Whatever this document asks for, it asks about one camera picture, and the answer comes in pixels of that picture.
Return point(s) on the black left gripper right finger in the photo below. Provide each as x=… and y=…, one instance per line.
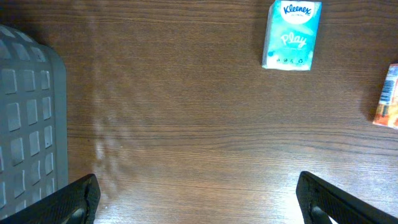
x=322, y=202

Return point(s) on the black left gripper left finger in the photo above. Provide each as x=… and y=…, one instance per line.
x=75, y=203

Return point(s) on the orange tissue pack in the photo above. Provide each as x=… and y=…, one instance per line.
x=386, y=112

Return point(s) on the green tissue pack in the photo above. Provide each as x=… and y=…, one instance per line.
x=291, y=35

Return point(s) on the grey plastic mesh basket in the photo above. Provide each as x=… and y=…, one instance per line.
x=34, y=160

